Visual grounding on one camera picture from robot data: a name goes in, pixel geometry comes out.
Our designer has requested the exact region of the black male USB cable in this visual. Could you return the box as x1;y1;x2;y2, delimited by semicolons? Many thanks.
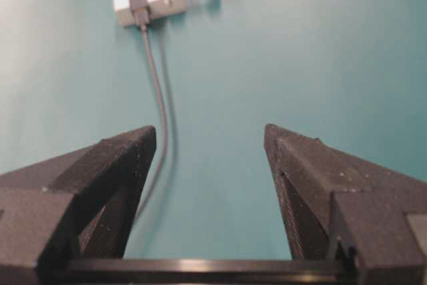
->
133;7;168;222

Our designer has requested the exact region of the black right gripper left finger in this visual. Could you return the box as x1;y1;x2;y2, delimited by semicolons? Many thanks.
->
1;125;156;284

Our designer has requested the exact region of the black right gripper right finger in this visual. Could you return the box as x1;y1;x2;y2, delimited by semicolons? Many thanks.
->
264;124;426;284

